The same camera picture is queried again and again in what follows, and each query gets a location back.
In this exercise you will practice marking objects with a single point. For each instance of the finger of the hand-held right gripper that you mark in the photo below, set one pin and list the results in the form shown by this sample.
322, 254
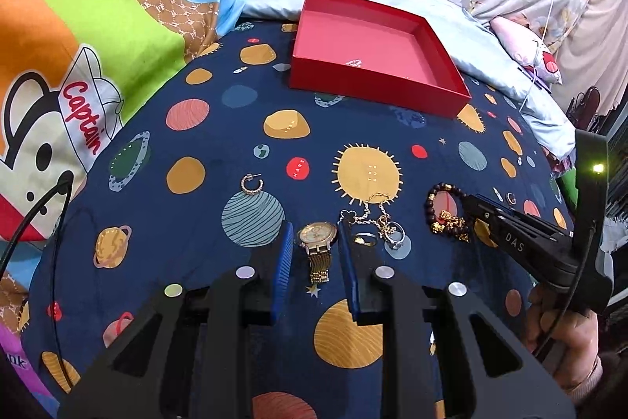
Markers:
510, 237
535, 222

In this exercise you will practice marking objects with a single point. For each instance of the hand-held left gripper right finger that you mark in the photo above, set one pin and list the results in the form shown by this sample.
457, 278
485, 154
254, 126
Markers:
349, 271

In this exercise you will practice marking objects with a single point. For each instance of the pink plush toy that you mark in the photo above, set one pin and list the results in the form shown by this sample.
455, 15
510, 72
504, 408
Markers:
520, 41

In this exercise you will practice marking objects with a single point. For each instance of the gold flower pendant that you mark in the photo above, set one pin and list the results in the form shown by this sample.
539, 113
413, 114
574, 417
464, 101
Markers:
385, 225

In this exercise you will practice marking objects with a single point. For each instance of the person's right hand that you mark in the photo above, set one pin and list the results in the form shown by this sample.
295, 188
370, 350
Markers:
571, 345

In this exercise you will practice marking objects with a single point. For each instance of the beige curtain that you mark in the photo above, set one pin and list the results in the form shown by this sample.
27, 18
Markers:
603, 31

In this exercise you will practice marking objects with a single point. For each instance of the cartoon monkey blanket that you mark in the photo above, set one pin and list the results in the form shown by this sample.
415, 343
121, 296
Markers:
73, 31

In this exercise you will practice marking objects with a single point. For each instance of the red jewelry box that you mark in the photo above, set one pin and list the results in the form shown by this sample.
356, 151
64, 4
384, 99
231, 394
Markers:
368, 41

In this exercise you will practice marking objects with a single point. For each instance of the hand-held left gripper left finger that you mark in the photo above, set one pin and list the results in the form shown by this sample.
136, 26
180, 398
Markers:
282, 262

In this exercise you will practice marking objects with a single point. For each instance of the gold wristwatch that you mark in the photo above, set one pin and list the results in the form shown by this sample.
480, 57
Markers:
318, 235

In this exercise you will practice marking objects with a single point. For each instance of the dark bag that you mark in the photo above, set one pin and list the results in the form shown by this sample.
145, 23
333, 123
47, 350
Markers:
586, 107

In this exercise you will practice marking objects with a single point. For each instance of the light blue pillow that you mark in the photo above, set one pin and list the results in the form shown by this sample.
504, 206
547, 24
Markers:
490, 55

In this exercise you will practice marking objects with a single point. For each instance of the gold hoop earring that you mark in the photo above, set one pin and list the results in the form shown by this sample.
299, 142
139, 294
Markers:
251, 185

